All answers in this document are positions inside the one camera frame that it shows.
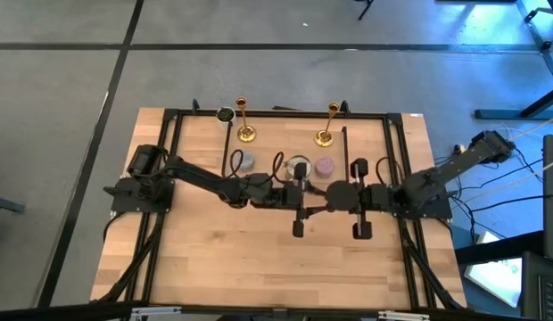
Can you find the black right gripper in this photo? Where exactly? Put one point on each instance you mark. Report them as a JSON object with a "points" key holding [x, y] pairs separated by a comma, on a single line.
{"points": [[372, 196]]}

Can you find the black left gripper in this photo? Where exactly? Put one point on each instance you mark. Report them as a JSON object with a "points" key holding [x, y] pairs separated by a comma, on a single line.
{"points": [[299, 196]]}

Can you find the black candlestick holder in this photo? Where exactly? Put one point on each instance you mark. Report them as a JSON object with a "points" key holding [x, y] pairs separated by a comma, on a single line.
{"points": [[342, 196]]}

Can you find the pink floral candle tin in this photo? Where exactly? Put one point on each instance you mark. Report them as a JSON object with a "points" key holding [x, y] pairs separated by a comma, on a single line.
{"points": [[324, 167]]}

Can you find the tall silver candle tin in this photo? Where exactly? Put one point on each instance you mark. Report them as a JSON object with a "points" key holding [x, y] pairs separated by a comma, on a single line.
{"points": [[288, 169]]}

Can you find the blue floral candle tin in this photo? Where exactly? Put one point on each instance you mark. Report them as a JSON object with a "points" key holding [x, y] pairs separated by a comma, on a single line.
{"points": [[249, 161]]}

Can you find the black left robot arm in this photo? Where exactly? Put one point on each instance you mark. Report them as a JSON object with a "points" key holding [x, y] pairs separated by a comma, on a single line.
{"points": [[200, 176]]}

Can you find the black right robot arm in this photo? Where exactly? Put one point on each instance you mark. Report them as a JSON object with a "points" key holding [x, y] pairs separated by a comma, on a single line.
{"points": [[437, 178]]}

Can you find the gold candlestick holder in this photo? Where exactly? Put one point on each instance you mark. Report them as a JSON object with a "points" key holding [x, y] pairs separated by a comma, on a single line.
{"points": [[324, 139], [246, 134]]}

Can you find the white pot with green plant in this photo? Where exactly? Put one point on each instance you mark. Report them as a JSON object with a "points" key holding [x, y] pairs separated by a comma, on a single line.
{"points": [[225, 115]]}

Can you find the white tablet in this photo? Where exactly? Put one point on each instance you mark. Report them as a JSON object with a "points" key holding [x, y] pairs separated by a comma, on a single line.
{"points": [[495, 276]]}

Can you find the metal floor stand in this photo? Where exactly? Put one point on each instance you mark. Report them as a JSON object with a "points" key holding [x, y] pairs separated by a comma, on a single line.
{"points": [[504, 114]]}

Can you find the black laptop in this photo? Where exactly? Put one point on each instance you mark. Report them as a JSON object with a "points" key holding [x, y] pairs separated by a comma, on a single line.
{"points": [[544, 290]]}

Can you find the grey chair leg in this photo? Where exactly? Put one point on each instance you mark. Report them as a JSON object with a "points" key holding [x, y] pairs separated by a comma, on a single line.
{"points": [[9, 205]]}

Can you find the black aluminium table frame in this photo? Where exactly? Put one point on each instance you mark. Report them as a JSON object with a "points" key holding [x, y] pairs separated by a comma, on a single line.
{"points": [[303, 113]]}

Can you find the silver frame bracket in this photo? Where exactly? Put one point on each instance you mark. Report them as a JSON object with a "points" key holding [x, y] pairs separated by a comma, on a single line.
{"points": [[156, 310], [403, 315]]}

